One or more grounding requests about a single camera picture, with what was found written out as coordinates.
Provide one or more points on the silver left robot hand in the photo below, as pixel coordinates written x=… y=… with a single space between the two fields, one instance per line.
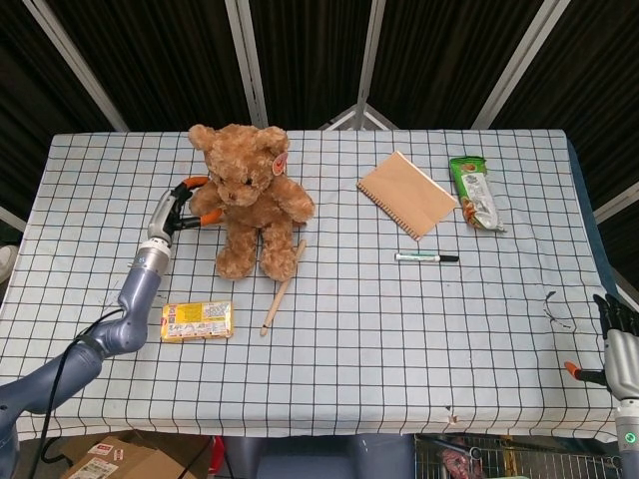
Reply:
x=162 y=217

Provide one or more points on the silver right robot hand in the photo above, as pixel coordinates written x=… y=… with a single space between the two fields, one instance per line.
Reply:
x=621 y=349

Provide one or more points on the brown plush teddy bear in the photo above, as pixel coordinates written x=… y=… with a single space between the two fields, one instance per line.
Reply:
x=249 y=219

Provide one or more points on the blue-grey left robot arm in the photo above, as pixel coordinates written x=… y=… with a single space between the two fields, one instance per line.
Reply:
x=135 y=299

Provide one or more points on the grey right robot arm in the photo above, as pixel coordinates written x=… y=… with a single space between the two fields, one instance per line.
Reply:
x=628 y=429

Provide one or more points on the black loose thread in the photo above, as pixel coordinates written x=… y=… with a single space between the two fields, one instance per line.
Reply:
x=553 y=314

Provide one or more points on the yellow food packet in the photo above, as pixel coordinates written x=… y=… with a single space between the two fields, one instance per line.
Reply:
x=197 y=322

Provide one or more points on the wooden stick with black band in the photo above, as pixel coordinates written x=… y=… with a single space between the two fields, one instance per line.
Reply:
x=283 y=289

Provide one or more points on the white shoe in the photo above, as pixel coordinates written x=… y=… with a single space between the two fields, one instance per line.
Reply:
x=7 y=264

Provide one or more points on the green snack bag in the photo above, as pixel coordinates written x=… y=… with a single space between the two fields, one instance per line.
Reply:
x=476 y=194

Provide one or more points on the white marker with black cap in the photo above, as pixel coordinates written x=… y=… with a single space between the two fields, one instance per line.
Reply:
x=419 y=257

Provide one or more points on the brown cardboard box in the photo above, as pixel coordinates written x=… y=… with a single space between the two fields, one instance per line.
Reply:
x=125 y=456

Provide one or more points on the brown spiral notebook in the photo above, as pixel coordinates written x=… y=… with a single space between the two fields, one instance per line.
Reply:
x=407 y=194

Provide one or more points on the white black-checked tablecloth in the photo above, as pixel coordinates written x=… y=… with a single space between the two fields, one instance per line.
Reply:
x=374 y=349

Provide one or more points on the white metal frame post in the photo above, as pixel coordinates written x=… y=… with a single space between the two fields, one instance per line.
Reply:
x=619 y=202
x=368 y=50
x=80 y=65
x=11 y=218
x=519 y=65
x=247 y=65

